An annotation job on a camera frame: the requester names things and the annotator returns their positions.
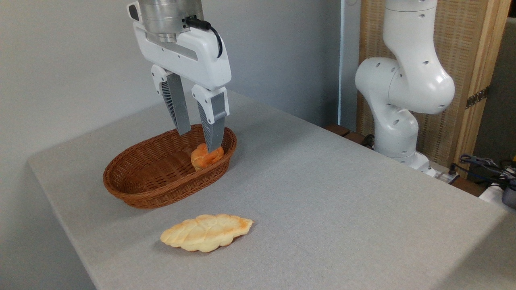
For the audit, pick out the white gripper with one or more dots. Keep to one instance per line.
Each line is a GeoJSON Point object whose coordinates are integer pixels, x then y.
{"type": "Point", "coordinates": [189, 56]}

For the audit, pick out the small orange bread roll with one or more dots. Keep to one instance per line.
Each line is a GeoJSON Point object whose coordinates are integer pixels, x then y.
{"type": "Point", "coordinates": [201, 158]}

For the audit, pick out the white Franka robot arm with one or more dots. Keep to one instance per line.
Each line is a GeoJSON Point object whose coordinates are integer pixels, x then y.
{"type": "Point", "coordinates": [411, 80]}

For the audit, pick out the flat pale braided bread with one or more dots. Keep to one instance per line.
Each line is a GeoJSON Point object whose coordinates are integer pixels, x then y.
{"type": "Point", "coordinates": [205, 233]}

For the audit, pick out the brown wicker basket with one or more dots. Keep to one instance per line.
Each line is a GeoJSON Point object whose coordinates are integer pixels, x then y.
{"type": "Point", "coordinates": [153, 177]}

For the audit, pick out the grey tablecloth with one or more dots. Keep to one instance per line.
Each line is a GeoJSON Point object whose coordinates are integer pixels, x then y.
{"type": "Point", "coordinates": [322, 209]}

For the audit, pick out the wooden woven folding screen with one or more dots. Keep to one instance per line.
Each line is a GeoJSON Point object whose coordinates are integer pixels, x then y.
{"type": "Point", "coordinates": [469, 48]}

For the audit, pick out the brass screen hinge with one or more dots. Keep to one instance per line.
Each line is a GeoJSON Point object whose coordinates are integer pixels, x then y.
{"type": "Point", "coordinates": [477, 97]}

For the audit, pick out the dark grey box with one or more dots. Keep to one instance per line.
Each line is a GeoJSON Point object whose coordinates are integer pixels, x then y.
{"type": "Point", "coordinates": [510, 198]}

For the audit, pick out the white vertical wall conduit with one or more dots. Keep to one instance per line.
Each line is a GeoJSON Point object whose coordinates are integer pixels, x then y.
{"type": "Point", "coordinates": [342, 60]}

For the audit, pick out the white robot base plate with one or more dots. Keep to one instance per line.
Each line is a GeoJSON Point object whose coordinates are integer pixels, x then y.
{"type": "Point", "coordinates": [441, 173]}

